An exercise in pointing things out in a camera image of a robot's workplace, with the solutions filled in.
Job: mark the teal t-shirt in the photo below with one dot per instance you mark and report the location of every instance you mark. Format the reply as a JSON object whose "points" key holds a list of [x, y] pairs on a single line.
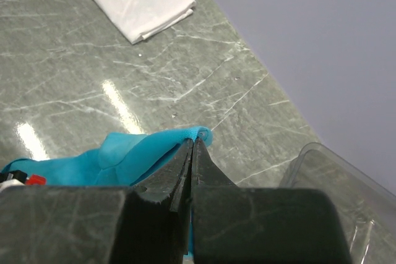
{"points": [[122, 159]]}

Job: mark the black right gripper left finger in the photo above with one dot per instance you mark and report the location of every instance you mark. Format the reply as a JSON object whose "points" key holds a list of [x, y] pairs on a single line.
{"points": [[154, 223]]}

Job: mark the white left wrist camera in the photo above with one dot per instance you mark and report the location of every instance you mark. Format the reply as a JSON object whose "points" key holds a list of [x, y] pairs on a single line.
{"points": [[17, 178]]}

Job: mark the clear plastic bin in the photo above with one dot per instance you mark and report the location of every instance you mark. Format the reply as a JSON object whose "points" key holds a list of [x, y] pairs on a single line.
{"points": [[365, 208]]}

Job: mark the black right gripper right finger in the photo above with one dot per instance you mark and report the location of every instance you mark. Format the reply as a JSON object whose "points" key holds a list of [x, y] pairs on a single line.
{"points": [[232, 224]]}

